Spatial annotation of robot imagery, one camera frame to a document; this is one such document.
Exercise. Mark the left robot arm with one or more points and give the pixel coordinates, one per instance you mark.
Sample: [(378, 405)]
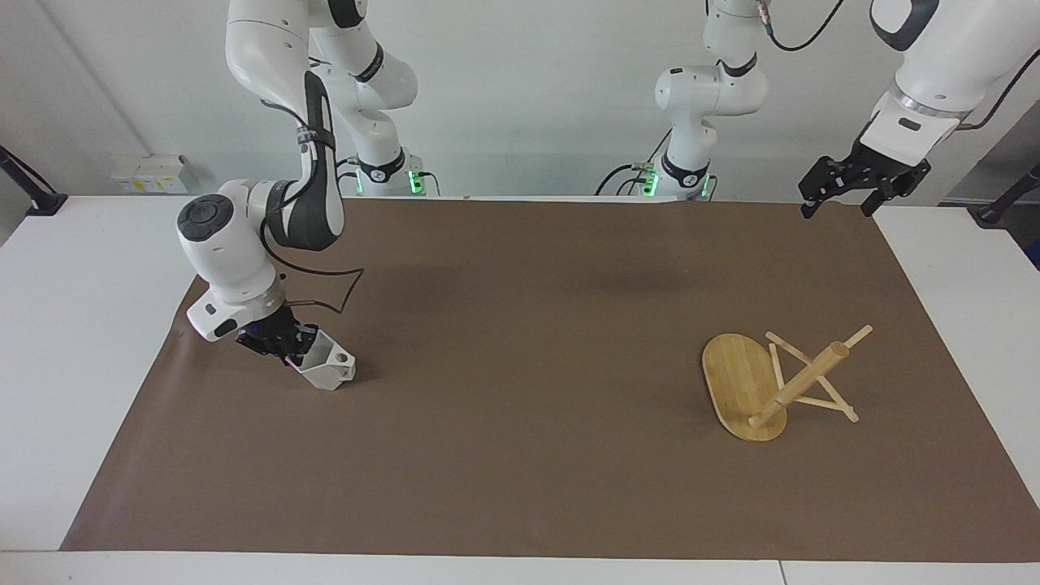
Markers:
[(699, 89)]

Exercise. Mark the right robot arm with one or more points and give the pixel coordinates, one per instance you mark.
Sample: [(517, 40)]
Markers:
[(236, 260)]

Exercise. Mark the white wall socket box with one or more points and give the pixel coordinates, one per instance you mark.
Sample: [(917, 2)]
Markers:
[(154, 175)]

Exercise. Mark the black stand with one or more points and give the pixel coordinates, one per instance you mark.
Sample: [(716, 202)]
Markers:
[(995, 210), (41, 199)]

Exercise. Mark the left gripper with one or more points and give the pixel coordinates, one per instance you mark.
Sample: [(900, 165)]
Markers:
[(890, 166)]

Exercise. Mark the white cup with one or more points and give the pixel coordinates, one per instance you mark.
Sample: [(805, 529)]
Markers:
[(327, 364)]

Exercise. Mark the wooden cup rack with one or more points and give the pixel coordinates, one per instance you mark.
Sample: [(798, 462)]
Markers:
[(743, 390)]

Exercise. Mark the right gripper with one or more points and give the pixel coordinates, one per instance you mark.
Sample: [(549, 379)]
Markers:
[(266, 335)]

